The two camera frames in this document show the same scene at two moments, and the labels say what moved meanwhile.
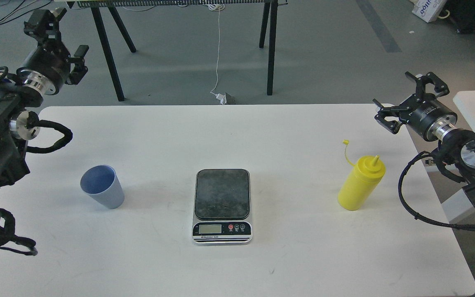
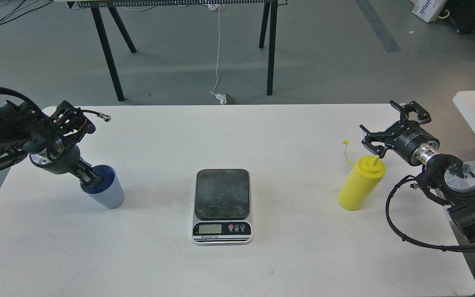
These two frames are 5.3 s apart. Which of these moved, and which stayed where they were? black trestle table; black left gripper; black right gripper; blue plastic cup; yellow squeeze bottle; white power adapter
Moved: black left gripper; black right gripper
Stayed: black trestle table; blue plastic cup; yellow squeeze bottle; white power adapter
